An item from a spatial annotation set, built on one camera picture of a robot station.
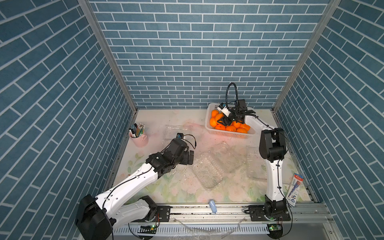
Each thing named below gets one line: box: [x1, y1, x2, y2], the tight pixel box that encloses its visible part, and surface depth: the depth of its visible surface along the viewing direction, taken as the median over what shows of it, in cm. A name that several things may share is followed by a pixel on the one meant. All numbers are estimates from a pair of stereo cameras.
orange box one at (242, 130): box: [236, 127, 248, 134], surface depth 104 cm
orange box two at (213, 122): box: [209, 117, 217, 128], surface depth 107 cm
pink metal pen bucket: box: [128, 123, 149, 148], surface depth 95 cm
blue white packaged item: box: [285, 173, 304, 207], surface depth 83 cm
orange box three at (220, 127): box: [215, 123, 226, 131], surface depth 104 cm
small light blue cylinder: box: [209, 200, 217, 214], surface depth 76 cm
